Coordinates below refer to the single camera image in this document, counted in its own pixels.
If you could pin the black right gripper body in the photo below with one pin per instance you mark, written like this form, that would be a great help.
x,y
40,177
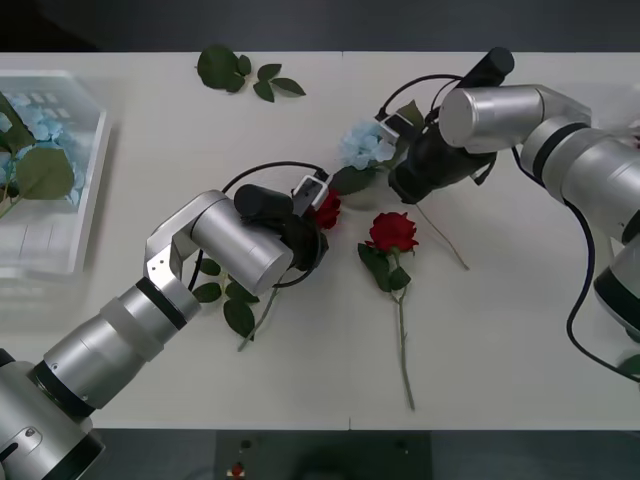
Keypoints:
x,y
430,170

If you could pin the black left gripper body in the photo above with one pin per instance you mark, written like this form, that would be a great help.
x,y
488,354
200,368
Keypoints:
x,y
302,240

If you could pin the red rose green stem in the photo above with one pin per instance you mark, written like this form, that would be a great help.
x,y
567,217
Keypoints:
x,y
392,230
330,212

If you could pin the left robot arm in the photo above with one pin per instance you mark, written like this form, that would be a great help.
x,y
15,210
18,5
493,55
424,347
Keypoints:
x,y
100,345

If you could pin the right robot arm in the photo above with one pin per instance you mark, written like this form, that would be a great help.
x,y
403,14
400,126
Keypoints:
x,y
500,120

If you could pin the green leaf twig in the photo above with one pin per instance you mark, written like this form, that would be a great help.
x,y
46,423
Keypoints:
x,y
289,86
631,365
239,315

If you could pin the large round green leaf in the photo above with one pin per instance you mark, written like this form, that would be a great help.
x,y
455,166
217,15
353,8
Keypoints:
x,y
215,65

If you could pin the shallow white box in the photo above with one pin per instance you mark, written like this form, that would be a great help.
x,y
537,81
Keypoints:
x,y
92,200

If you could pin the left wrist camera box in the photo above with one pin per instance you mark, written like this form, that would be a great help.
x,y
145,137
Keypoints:
x,y
312,192

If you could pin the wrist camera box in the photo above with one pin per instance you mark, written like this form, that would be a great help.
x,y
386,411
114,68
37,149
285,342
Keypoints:
x,y
312,192
395,125

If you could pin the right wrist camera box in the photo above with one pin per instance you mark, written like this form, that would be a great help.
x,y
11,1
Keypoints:
x,y
395,125

